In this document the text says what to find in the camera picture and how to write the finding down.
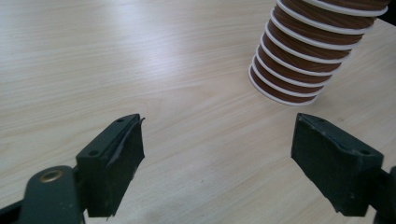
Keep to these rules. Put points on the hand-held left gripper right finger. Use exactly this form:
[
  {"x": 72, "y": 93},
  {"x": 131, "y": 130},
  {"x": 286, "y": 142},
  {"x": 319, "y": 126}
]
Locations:
[{"x": 330, "y": 161}]

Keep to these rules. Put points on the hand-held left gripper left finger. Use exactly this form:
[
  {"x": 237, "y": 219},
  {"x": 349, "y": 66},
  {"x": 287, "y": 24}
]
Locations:
[{"x": 118, "y": 161}]

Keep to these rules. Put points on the stack of brown paper cups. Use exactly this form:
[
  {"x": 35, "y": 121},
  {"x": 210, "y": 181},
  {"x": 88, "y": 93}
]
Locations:
[{"x": 308, "y": 53}]

